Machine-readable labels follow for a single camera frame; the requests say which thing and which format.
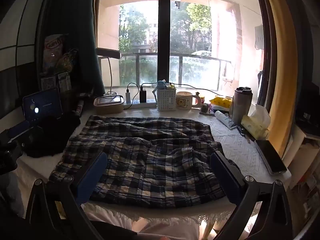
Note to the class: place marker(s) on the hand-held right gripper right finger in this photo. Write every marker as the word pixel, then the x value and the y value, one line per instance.
pixel 225 180

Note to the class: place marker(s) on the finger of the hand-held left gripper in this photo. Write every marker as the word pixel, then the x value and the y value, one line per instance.
pixel 18 128

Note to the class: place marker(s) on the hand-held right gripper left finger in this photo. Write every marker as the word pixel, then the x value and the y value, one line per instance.
pixel 92 180

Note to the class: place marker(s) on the blue plaid pants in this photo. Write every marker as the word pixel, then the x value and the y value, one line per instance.
pixel 155 160

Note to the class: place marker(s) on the tablet with dark screen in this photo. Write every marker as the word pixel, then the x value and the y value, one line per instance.
pixel 43 105

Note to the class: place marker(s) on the black cloth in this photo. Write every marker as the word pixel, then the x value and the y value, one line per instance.
pixel 53 135

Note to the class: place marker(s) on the white textured tablecloth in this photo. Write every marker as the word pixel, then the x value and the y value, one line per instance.
pixel 240 147

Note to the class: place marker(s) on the black smartphone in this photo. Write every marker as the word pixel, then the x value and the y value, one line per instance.
pixel 271 158

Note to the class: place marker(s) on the black pen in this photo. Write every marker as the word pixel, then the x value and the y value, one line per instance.
pixel 246 133

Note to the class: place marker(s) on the small printed box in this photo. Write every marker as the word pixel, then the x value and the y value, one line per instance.
pixel 64 80
pixel 48 83

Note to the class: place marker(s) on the white tube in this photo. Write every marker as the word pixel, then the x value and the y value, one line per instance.
pixel 223 119

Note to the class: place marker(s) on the yellow tissue pack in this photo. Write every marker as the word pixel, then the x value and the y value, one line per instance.
pixel 257 123

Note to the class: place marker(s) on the stainless steel tumbler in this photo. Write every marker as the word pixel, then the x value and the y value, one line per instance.
pixel 240 106

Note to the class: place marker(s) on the beige lidded lunch box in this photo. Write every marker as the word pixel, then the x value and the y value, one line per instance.
pixel 109 105

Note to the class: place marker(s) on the yellow snack packet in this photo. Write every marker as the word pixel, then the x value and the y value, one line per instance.
pixel 221 102

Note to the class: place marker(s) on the person's legs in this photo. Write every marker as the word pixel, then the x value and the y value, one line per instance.
pixel 162 230

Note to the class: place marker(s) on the yellow snack bag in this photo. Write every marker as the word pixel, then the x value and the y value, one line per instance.
pixel 66 61

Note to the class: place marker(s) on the pink snack bag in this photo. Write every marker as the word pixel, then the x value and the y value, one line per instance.
pixel 53 52

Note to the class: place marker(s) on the cream mug with bear print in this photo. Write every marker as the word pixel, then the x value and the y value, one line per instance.
pixel 185 101

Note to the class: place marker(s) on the white charger plug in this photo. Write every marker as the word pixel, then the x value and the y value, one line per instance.
pixel 128 97

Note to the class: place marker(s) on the white power strip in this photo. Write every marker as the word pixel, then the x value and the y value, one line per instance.
pixel 147 103

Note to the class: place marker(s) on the black charger plug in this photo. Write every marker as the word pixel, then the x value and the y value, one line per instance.
pixel 143 96

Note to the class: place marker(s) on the white perforated basket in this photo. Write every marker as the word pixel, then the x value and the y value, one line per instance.
pixel 166 100

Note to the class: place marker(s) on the white gooseneck desk lamp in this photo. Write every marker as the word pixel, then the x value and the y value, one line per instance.
pixel 110 75

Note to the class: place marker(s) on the dark green curtain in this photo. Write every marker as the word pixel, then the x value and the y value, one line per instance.
pixel 75 30

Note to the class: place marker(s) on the light blue rolled item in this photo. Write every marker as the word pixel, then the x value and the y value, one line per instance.
pixel 162 84

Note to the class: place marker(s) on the yellow curtain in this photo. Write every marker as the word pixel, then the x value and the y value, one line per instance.
pixel 281 67

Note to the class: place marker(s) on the balcony railing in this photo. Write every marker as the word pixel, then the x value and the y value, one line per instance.
pixel 175 62

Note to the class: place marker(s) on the hanging laundry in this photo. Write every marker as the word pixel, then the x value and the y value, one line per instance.
pixel 259 38

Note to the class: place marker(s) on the dark window frame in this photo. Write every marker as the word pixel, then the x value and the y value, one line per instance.
pixel 163 30

